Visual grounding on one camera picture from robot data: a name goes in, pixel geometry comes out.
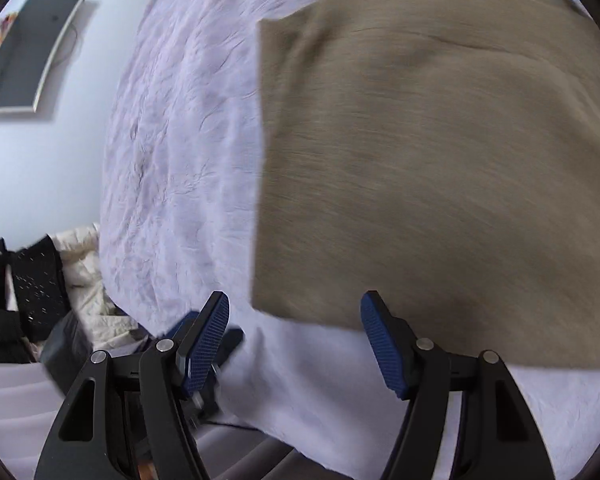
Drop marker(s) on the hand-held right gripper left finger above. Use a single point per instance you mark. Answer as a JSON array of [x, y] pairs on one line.
[[205, 345]]

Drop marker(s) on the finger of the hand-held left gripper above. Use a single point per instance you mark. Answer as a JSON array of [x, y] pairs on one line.
[[182, 327], [232, 341]]

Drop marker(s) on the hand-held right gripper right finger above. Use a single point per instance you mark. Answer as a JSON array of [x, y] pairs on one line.
[[385, 345]]

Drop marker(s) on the brown knit sweater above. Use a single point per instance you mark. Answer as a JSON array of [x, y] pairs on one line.
[[405, 160]]

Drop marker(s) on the cream crumpled cloth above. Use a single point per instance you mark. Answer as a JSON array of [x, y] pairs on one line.
[[87, 270]]

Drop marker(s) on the black speckled garment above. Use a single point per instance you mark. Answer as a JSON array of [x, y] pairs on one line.
[[37, 285]]

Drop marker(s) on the white textured bedspread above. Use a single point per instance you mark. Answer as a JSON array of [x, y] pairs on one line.
[[180, 160]]

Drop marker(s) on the wall-mounted curved monitor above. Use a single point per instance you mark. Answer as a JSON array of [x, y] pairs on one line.
[[25, 55]]

